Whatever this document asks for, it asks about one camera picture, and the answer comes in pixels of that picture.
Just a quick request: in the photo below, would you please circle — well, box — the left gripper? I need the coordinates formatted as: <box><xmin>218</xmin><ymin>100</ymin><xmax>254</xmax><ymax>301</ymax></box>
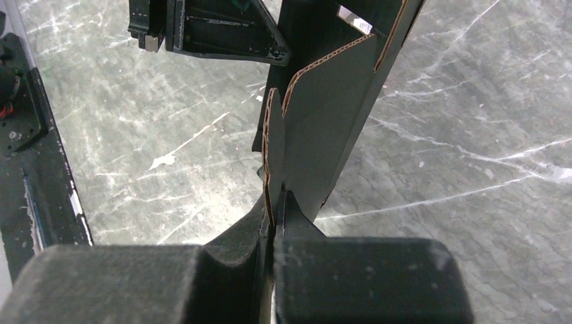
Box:
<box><xmin>127</xmin><ymin>0</ymin><xmax>291</xmax><ymax>66</ymax></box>

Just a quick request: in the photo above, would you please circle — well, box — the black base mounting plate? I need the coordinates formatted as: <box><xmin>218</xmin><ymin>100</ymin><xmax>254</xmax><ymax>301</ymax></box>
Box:
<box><xmin>0</xmin><ymin>9</ymin><xmax>94</xmax><ymax>283</ymax></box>

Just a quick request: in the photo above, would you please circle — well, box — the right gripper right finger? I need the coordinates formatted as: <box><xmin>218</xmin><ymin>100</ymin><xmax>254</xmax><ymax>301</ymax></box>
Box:
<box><xmin>274</xmin><ymin>192</ymin><xmax>474</xmax><ymax>323</ymax></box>

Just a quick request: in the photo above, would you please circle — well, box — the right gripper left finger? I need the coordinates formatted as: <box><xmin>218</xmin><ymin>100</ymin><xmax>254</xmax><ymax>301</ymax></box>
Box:
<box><xmin>1</xmin><ymin>198</ymin><xmax>270</xmax><ymax>323</ymax></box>

